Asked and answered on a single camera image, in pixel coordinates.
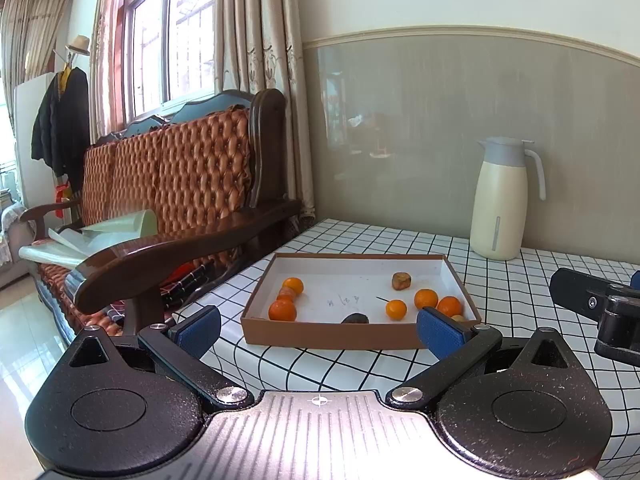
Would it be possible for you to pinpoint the wooden sofa with quilted cushions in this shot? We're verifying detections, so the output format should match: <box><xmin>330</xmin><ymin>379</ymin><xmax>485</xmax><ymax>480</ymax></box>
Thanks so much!
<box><xmin>20</xmin><ymin>89</ymin><xmax>303</xmax><ymax>346</ymax></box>

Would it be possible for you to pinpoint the window with brown frame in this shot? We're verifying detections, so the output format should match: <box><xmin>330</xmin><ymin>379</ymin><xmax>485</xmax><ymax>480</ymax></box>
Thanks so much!
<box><xmin>120</xmin><ymin>0</ymin><xmax>221</xmax><ymax>113</ymax></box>

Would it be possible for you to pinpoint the cream thermos jug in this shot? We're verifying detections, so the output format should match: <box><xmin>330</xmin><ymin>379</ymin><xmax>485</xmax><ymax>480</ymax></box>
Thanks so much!
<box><xmin>470</xmin><ymin>136</ymin><xmax>546</xmax><ymax>261</ymax></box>

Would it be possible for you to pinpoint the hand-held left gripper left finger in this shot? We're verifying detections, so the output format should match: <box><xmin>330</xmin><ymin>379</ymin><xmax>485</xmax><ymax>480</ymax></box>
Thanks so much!
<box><xmin>67</xmin><ymin>305</ymin><xmax>256</xmax><ymax>411</ymax></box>

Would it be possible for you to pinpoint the white refrigerator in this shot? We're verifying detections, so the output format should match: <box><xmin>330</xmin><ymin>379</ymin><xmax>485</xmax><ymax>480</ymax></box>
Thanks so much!
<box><xmin>12</xmin><ymin>72</ymin><xmax>58</xmax><ymax>201</ymax></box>

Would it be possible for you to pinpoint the checked white tablecloth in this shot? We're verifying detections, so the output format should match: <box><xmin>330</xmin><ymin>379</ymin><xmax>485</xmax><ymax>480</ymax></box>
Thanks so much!
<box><xmin>172</xmin><ymin>218</ymin><xmax>640</xmax><ymax>480</ymax></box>

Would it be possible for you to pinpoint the pale green rolled sheet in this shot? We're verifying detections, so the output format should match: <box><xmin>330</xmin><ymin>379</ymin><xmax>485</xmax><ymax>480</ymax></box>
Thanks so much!
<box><xmin>20</xmin><ymin>209</ymin><xmax>158</xmax><ymax>272</ymax></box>

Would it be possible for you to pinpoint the brown cardboard box tray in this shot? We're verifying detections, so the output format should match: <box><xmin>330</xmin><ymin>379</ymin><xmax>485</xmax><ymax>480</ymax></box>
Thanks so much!
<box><xmin>241</xmin><ymin>252</ymin><xmax>482</xmax><ymax>351</ymax></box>

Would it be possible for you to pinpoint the red bag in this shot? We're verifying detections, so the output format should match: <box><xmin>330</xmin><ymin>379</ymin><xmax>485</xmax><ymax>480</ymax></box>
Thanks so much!
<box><xmin>54</xmin><ymin>184</ymin><xmax>72</xmax><ymax>220</ymax></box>

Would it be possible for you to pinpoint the chair with white lace cover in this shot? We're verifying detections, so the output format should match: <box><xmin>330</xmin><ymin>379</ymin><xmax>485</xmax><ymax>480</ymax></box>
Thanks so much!
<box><xmin>0</xmin><ymin>200</ymin><xmax>32</xmax><ymax>288</ymax></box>

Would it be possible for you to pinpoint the black jacket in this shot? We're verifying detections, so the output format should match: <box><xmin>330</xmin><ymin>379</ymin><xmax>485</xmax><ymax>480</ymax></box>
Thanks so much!
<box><xmin>31</xmin><ymin>64</ymin><xmax>91</xmax><ymax>192</ymax></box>

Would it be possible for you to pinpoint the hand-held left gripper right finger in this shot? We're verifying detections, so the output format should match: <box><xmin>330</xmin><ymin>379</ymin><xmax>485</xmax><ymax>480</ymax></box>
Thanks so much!
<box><xmin>385</xmin><ymin>306</ymin><xmax>576</xmax><ymax>413</ymax></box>

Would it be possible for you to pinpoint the plaid cloth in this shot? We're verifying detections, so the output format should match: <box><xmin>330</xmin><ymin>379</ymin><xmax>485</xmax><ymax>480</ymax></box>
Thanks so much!
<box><xmin>159</xmin><ymin>262</ymin><xmax>223</xmax><ymax>308</ymax></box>

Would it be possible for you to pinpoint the beige patterned curtain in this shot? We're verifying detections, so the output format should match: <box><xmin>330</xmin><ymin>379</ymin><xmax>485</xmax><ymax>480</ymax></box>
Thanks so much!
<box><xmin>215</xmin><ymin>0</ymin><xmax>317</xmax><ymax>221</ymax></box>

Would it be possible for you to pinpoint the red cloth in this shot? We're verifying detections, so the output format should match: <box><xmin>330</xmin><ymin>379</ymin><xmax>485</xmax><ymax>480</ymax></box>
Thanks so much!
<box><xmin>167</xmin><ymin>260</ymin><xmax>203</xmax><ymax>283</ymax></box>

